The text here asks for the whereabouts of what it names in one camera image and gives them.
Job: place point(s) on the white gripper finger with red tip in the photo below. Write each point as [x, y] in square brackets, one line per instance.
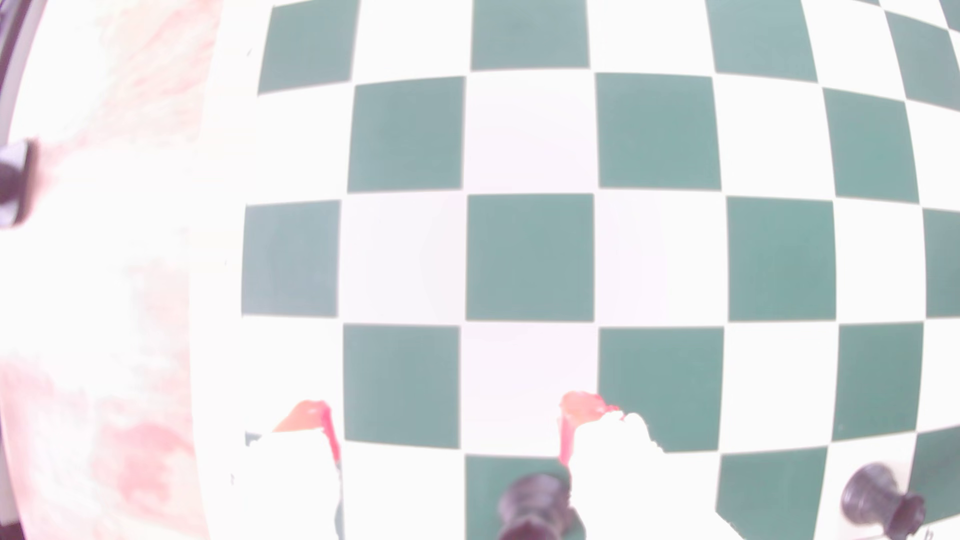
[630, 487]
[289, 487]

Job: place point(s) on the black chess piece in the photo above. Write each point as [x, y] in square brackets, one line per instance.
[874, 491]
[534, 506]

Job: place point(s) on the dark blurred object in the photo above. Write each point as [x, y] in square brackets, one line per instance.
[13, 180]

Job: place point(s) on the green and white chessboard mat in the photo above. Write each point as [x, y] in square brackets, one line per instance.
[529, 255]

